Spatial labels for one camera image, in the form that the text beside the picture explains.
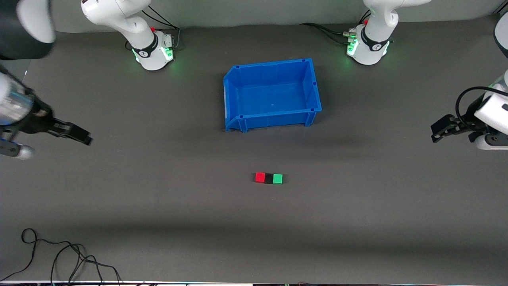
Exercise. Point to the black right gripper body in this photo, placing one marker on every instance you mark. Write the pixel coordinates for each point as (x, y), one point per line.
(38, 119)

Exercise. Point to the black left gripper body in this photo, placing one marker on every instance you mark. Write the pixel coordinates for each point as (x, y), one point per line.
(462, 126)

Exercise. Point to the green cube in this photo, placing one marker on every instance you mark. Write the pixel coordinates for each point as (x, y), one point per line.
(278, 178)

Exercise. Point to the red cube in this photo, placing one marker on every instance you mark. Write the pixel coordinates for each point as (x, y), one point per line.
(260, 177)

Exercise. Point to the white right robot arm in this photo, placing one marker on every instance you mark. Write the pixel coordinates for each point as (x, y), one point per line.
(119, 16)

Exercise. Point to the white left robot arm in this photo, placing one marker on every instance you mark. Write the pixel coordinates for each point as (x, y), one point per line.
(377, 24)

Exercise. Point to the black cube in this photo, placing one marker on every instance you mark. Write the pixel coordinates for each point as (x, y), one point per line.
(269, 179)

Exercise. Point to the dark grey table mat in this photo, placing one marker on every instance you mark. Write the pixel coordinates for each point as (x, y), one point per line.
(198, 218)

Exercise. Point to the blue plastic storage bin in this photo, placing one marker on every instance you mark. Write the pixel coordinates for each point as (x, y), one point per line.
(274, 99)

